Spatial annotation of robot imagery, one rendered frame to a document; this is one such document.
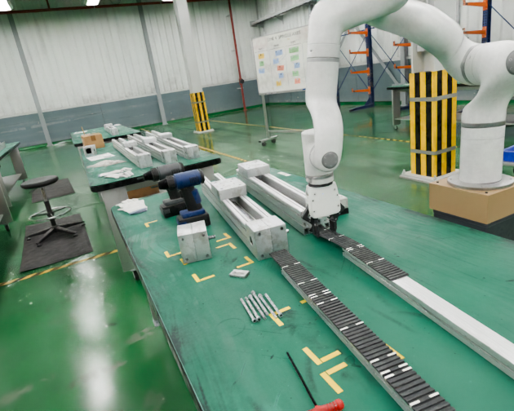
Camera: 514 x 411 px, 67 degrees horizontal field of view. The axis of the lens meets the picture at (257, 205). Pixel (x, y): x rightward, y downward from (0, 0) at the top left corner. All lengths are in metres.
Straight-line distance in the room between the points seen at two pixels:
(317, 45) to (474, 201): 0.67
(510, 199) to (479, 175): 0.11
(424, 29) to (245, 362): 0.97
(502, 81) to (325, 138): 0.52
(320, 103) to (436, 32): 0.37
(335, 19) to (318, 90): 0.18
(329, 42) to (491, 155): 0.61
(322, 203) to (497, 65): 0.60
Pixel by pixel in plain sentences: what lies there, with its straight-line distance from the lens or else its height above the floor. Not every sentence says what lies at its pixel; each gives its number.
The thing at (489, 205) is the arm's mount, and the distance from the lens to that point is 1.35.
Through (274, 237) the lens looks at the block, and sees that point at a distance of 1.16.
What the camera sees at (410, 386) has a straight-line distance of 0.70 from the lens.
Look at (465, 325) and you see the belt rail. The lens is 0.85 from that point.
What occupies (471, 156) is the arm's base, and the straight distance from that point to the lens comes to 1.39.
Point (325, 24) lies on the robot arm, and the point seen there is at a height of 1.40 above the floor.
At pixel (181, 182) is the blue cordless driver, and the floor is 0.97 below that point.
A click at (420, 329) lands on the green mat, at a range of 0.87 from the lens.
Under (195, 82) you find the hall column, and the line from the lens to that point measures 11.34.
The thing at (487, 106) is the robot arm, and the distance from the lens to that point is 1.35.
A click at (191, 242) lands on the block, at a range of 1.22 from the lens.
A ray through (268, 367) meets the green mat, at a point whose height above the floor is 0.78.
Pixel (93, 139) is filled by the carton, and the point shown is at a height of 0.88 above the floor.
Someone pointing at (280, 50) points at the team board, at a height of 1.64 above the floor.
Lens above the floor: 1.30
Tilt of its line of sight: 18 degrees down
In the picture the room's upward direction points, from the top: 9 degrees counter-clockwise
